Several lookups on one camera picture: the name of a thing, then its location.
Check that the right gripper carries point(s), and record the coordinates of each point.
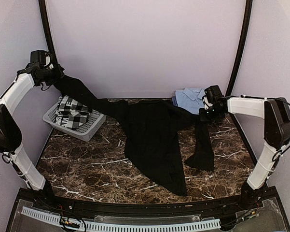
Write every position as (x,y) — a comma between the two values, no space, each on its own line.
(202,118)

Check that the grey plastic basket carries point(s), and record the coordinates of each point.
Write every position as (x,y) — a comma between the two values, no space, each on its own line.
(84,132)

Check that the white slotted cable duct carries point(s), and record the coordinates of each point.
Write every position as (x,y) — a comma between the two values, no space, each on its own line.
(108,224)

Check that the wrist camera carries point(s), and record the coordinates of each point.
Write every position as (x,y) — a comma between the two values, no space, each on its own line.
(212,95)
(42,59)

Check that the light blue folded shirt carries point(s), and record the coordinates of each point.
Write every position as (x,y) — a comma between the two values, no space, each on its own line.
(190,99)

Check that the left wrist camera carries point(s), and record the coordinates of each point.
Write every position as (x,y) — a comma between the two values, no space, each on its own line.
(42,59)

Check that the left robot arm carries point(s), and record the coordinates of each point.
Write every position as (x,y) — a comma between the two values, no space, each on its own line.
(11,146)

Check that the black long sleeve shirt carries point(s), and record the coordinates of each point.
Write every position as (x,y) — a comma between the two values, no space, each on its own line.
(151,129)

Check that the black front rail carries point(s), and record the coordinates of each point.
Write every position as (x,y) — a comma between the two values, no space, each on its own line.
(220,207)

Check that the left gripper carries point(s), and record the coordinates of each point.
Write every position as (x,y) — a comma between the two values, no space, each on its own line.
(60,74)

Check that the black white checkered shirt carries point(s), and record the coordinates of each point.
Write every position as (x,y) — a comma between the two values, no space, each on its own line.
(70,113)

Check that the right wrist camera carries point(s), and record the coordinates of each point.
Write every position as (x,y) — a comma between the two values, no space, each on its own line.
(212,95)

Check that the left black frame post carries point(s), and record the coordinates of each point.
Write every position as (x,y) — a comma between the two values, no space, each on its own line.
(47,31)

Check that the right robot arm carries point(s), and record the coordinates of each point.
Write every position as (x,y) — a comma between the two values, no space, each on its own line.
(275,113)

